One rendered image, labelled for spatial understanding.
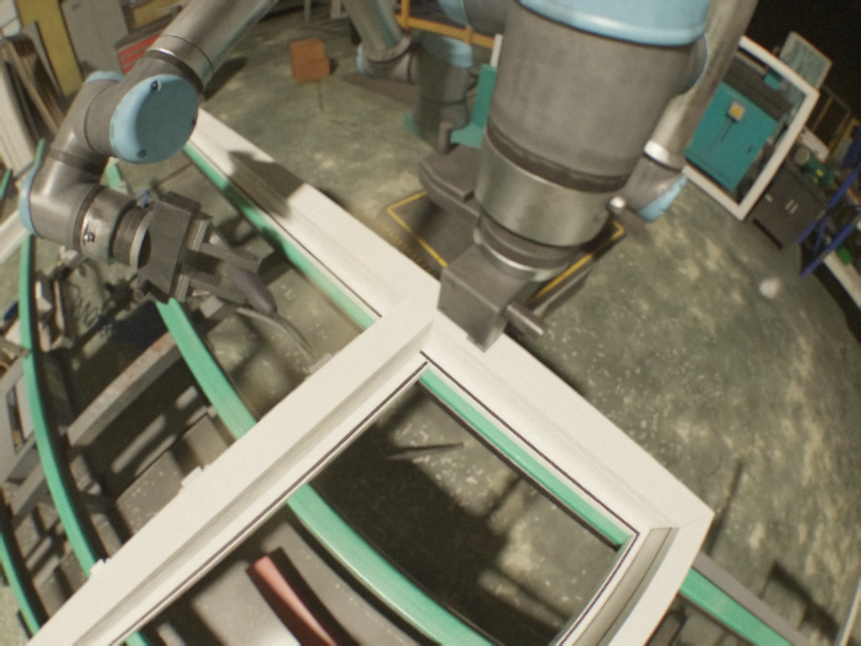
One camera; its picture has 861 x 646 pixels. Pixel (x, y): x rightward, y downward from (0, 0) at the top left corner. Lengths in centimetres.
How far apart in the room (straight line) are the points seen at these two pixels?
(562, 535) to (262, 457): 119
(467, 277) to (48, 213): 48
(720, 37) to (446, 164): 60
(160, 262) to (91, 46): 698
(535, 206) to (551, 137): 4
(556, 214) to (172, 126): 35
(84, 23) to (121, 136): 699
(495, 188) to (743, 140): 369
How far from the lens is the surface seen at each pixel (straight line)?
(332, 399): 36
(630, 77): 16
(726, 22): 75
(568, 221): 20
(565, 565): 142
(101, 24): 737
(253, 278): 46
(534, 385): 38
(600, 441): 40
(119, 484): 97
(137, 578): 45
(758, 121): 381
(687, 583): 57
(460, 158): 28
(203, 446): 80
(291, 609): 69
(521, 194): 19
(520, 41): 17
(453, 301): 25
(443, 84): 110
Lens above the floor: 127
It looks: 59 degrees down
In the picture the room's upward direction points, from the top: 9 degrees clockwise
